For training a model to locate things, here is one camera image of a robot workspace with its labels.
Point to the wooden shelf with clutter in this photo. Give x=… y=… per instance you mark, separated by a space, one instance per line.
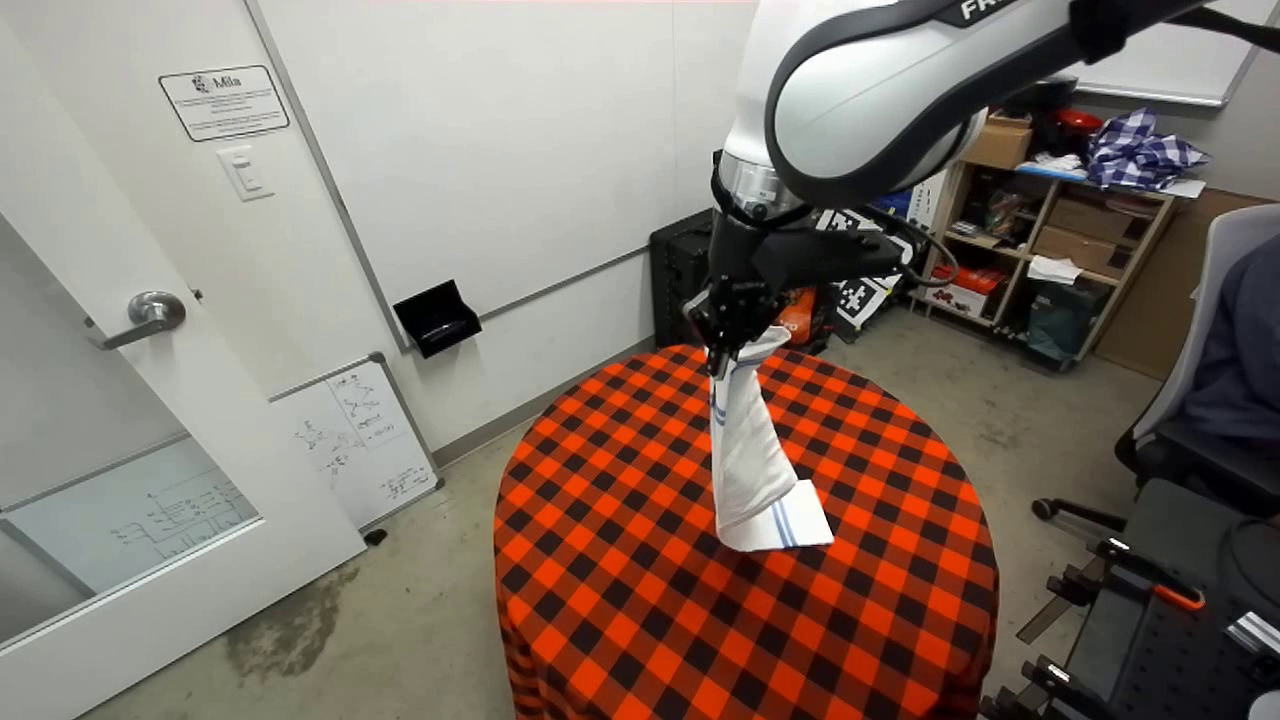
x=1034 y=251

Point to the black orange clamp far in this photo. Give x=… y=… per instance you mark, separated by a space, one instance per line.
x=1054 y=689

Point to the black orange clamp near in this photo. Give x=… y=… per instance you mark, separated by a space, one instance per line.
x=1116 y=554

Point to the large wall whiteboard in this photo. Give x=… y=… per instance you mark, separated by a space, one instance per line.
x=511 y=145

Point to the white towel with blue stripes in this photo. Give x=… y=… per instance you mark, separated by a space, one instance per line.
x=758 y=496

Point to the black orange clamp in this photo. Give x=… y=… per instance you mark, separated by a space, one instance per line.
x=1054 y=689
x=1116 y=554

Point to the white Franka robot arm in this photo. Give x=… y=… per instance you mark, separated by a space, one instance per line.
x=858 y=97

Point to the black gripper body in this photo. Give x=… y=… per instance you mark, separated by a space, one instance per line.
x=731 y=314

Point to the black suitcase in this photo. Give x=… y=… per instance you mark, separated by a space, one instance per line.
x=676 y=256

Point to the white door sign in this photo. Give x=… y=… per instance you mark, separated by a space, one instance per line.
x=226 y=101

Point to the red black plaid tablecloth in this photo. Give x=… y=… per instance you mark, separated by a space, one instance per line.
x=618 y=601

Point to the grey office chair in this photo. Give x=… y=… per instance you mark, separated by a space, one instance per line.
x=1214 y=416

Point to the small whiteboard leaning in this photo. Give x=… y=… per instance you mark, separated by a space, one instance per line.
x=361 y=436

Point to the white door with handle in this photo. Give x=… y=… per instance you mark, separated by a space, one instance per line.
x=148 y=493

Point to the black perforated mounting board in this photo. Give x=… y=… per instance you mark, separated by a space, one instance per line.
x=1157 y=662

